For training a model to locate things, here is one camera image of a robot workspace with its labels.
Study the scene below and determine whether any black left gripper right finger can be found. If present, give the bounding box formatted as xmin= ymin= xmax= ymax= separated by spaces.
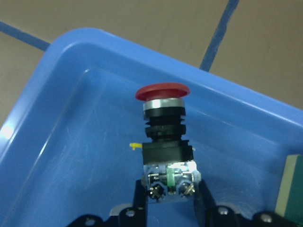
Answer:
xmin=193 ymin=179 xmax=216 ymax=227

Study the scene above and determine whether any green terminal block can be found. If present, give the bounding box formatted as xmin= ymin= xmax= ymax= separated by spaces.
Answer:
xmin=275 ymin=155 xmax=303 ymax=226

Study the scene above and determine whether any red emergency stop button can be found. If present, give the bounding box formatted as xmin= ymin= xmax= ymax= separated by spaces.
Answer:
xmin=130 ymin=82 xmax=201 ymax=202

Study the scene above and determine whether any blue plastic tray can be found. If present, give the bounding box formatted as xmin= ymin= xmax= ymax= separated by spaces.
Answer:
xmin=0 ymin=28 xmax=303 ymax=227

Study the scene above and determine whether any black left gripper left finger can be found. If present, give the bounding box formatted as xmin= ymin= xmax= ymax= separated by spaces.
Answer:
xmin=133 ymin=180 xmax=148 ymax=227

